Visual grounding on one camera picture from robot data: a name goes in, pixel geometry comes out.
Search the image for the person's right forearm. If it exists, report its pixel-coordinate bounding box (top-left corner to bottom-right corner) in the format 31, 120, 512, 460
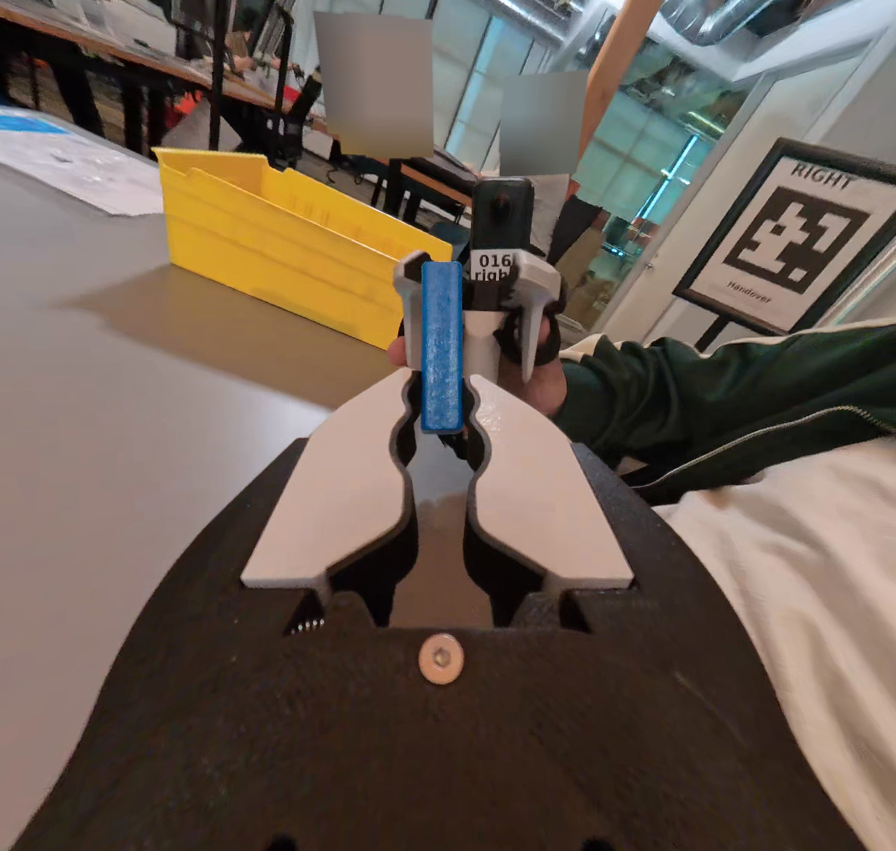
553, 319, 896, 505

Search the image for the black office chair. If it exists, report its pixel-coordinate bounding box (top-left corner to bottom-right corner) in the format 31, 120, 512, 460
269, 70, 326, 166
549, 193, 610, 267

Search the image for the white printed sheet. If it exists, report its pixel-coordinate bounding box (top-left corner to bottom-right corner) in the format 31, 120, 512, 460
0, 112, 165, 216

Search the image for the wooden support post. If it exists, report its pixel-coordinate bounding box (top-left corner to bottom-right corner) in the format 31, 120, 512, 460
577, 0, 687, 159

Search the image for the yellow plastic bin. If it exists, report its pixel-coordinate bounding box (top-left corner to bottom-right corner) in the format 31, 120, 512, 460
153, 146, 455, 351

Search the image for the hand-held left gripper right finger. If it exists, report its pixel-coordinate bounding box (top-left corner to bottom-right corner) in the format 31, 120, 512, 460
465, 374, 636, 596

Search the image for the brown cardboard box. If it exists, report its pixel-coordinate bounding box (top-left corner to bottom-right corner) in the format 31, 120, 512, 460
560, 228, 617, 327

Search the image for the framed marker sign on stand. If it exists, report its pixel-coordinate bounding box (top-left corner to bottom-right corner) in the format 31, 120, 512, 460
672, 137, 896, 351

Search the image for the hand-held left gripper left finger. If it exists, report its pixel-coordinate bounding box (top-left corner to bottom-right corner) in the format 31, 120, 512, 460
240, 368, 420, 610

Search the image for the grey desk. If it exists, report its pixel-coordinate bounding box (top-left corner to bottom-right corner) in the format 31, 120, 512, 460
0, 105, 491, 831

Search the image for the wooden office desk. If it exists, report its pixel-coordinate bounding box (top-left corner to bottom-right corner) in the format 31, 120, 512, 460
388, 144, 477, 225
0, 0, 330, 166

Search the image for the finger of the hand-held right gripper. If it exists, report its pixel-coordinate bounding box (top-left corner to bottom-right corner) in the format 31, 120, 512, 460
507, 252, 562, 384
393, 251, 429, 370

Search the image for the blue rectangular block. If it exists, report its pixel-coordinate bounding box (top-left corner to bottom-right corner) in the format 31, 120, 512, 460
420, 261, 464, 435

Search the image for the person's right hand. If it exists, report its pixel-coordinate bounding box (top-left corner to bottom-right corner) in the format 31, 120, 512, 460
387, 336, 569, 418

